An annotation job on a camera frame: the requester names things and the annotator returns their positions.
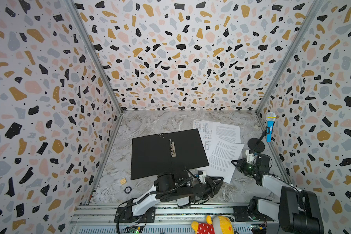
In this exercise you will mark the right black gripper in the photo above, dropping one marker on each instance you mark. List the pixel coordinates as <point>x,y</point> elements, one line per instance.
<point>245,165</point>

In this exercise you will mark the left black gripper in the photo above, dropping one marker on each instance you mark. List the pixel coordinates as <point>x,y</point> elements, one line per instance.
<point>212,187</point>

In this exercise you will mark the text paper sheet front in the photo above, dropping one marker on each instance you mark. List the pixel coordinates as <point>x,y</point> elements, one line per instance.
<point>219,156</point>

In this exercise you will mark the text paper sheet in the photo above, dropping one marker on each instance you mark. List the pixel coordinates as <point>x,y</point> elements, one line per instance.
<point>219,156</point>
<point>229,133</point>

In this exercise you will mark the text paper sheet back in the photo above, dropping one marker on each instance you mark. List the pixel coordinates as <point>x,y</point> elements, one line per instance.
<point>229,133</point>

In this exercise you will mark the paper sheet with diagram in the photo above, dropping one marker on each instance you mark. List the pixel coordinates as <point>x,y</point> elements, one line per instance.
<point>207,132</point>

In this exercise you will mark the metal binder clip mechanism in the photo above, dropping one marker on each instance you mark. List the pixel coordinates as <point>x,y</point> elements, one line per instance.
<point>172,148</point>

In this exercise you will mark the orange black binder folder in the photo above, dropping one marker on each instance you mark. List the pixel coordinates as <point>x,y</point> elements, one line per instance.
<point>151,154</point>

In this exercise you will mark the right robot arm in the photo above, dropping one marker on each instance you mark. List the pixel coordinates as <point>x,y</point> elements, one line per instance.
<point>296,212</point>

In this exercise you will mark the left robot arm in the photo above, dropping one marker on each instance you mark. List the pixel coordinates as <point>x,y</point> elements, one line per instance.
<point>183,187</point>

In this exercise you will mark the black microphone stand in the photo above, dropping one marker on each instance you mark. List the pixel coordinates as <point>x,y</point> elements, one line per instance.
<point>256,144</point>

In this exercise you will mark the yellow red plush toy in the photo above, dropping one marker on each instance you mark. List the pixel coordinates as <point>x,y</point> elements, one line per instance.
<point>217,225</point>

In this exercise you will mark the blue toy microphone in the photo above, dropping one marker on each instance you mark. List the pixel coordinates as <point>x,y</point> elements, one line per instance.
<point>270,118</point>

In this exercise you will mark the small wooden block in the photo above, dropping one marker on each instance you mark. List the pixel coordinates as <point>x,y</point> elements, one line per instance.
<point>123,181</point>

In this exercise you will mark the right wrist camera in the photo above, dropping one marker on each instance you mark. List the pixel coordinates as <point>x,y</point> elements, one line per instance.
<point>250,156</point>

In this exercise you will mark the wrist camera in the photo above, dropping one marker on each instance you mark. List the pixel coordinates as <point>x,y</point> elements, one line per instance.
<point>250,156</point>
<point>201,175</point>

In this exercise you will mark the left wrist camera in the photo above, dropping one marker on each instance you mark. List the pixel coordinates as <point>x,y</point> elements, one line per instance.
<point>201,175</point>

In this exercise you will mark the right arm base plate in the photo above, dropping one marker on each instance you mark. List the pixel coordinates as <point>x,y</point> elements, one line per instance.
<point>241,213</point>

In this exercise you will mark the aluminium mounting rail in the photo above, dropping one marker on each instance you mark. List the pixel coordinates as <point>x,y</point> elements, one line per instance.
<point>169,219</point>

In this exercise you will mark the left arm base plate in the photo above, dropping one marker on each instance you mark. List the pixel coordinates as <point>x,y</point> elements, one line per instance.
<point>125,215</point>

